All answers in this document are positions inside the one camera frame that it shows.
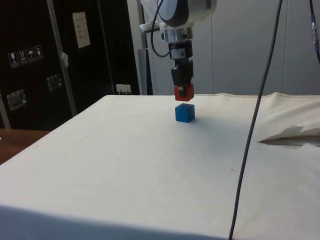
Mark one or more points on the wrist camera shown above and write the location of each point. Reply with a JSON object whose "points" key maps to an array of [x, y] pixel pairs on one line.
{"points": [[150, 27]]}

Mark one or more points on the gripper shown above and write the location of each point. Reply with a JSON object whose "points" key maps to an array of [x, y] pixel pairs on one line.
{"points": [[180, 51]]}

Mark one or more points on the black cabinet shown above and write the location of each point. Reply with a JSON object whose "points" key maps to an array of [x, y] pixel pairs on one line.
{"points": [[37, 75]]}

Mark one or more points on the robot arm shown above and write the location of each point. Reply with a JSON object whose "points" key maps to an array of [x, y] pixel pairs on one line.
{"points": [[190, 10]]}

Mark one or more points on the pale lockers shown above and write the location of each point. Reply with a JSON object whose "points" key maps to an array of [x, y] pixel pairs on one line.
{"points": [[237, 55]]}

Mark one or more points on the blue cube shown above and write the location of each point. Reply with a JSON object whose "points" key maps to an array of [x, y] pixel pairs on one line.
{"points": [[184, 113]]}

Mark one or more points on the red cube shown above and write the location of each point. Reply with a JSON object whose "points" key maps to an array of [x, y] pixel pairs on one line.
{"points": [[190, 92]]}

